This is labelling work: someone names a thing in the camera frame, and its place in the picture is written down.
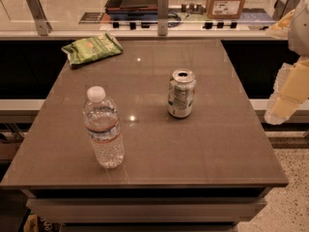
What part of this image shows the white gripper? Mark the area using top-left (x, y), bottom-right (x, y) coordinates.
top-left (264, 0), bottom-right (309, 125)

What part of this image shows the clear plastic water bottle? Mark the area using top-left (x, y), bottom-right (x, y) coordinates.
top-left (83, 86), bottom-right (125, 169)

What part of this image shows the green jalapeno chip bag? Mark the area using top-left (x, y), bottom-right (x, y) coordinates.
top-left (62, 33), bottom-right (124, 69)

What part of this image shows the brown cardboard box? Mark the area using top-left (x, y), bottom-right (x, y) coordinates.
top-left (207, 0), bottom-right (245, 19)

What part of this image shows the silver green soda can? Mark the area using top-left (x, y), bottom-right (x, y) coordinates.
top-left (168, 69), bottom-right (196, 118)

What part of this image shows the grey table drawer unit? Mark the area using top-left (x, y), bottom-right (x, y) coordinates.
top-left (27, 197), bottom-right (267, 225)

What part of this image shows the yellow printed box below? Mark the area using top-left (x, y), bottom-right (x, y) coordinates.
top-left (23, 214), bottom-right (60, 232)

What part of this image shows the right metal glass bracket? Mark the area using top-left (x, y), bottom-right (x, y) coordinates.
top-left (272, 0), bottom-right (300, 20)

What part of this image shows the metal glass bracket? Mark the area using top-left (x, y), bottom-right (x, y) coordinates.
top-left (26, 0), bottom-right (52, 36)
top-left (157, 0), bottom-right (169, 36)
top-left (272, 0), bottom-right (300, 20)

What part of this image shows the middle metal glass bracket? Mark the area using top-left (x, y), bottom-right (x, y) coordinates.
top-left (157, 0), bottom-right (169, 36)

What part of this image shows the left metal glass bracket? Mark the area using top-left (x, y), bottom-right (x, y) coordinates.
top-left (26, 0), bottom-right (52, 36)

